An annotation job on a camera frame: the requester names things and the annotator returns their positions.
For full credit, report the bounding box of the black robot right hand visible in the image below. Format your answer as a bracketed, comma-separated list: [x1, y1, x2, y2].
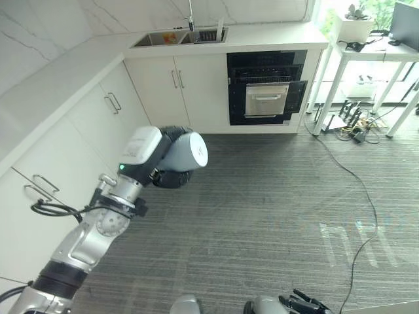
[278, 288, 333, 314]

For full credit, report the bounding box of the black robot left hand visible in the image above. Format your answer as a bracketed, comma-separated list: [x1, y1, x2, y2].
[117, 125, 194, 189]

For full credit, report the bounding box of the black built-in dishwasher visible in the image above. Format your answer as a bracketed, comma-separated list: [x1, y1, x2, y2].
[226, 49, 309, 126]

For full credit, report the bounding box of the silver robot right leg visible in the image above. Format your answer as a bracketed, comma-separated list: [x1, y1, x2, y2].
[243, 295, 283, 314]

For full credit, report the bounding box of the silver robot leg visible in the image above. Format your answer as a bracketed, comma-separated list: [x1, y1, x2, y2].
[243, 295, 283, 314]
[170, 294, 202, 314]

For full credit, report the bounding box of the white kitchen counter cabinet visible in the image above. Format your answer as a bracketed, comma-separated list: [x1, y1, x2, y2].
[0, 19, 330, 285]

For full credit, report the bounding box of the steel double sink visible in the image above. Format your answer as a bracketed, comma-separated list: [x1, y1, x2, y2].
[128, 27, 229, 50]

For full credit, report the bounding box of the silver robot left leg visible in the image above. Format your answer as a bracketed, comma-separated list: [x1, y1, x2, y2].
[170, 294, 202, 314]

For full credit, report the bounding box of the black dish rack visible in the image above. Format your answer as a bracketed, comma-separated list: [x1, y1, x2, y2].
[192, 29, 227, 44]

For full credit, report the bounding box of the chrome faucet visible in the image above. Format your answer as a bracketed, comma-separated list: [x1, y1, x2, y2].
[182, 0, 196, 32]

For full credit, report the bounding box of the white plate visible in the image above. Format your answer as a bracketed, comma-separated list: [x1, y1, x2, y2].
[213, 18, 225, 42]

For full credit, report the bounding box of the white flat device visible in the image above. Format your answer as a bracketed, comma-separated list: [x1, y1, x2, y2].
[321, 113, 342, 132]

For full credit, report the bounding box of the black rack stand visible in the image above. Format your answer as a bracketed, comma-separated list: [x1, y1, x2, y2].
[339, 100, 363, 128]

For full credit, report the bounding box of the black device on table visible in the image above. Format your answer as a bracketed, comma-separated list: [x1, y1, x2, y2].
[338, 39, 365, 52]

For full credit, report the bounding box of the white table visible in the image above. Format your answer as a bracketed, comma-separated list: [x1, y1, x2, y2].
[306, 31, 419, 137]

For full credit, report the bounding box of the white planter box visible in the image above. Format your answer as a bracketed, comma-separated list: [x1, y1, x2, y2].
[333, 13, 376, 44]

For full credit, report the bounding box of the green plant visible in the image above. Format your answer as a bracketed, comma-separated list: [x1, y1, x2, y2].
[346, 2, 369, 21]

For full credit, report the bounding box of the black monitor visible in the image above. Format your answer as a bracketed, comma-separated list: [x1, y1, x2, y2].
[390, 1, 419, 52]

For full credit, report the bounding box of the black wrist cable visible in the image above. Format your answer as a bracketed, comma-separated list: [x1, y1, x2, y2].
[30, 198, 101, 225]

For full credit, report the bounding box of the long black floor cable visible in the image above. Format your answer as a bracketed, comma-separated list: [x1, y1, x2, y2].
[303, 113, 380, 314]

